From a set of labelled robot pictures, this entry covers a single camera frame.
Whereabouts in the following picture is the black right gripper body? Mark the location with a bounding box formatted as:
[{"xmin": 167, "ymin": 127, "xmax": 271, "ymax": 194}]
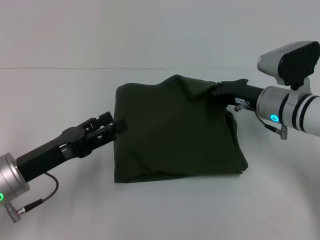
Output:
[{"xmin": 211, "ymin": 82, "xmax": 266, "ymax": 111}]

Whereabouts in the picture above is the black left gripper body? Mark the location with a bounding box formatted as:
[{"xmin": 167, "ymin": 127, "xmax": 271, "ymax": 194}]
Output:
[{"xmin": 15, "ymin": 124, "xmax": 89, "ymax": 184}]

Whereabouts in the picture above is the left gripper dark cable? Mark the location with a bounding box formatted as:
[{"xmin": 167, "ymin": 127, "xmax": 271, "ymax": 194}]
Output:
[{"xmin": 4, "ymin": 171, "xmax": 60, "ymax": 216}]

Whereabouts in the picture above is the dark green t-shirt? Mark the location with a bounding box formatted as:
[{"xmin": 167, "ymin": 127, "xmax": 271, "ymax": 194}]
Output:
[{"xmin": 112, "ymin": 73, "xmax": 249, "ymax": 185}]

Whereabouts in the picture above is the right wrist silver connector stud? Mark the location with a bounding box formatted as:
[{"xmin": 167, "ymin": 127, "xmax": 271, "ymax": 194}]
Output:
[{"xmin": 233, "ymin": 100, "xmax": 251, "ymax": 113}]

